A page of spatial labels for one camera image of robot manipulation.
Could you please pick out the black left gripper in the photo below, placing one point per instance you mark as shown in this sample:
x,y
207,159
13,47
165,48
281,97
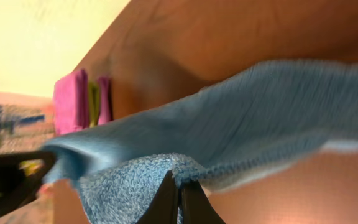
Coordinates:
x,y
17,189

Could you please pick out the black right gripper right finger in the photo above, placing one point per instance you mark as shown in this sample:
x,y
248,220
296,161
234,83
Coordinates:
x,y
195,206

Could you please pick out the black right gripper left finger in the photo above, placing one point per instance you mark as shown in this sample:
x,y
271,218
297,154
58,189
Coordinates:
x,y
163,208

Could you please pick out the blue microfiber cloth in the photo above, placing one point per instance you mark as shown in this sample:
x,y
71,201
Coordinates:
x,y
251,125

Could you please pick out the folded purple cloth top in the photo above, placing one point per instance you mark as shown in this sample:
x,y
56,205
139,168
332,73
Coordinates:
x,y
70,101

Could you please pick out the folded purple cloth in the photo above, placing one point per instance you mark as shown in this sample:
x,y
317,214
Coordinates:
x,y
70,101
105,113

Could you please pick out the folded purple cloth bottom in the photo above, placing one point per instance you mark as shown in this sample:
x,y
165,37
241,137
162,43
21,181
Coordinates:
x,y
105,113

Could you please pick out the folded green cloth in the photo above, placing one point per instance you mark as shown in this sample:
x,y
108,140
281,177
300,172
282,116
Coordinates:
x,y
94,103

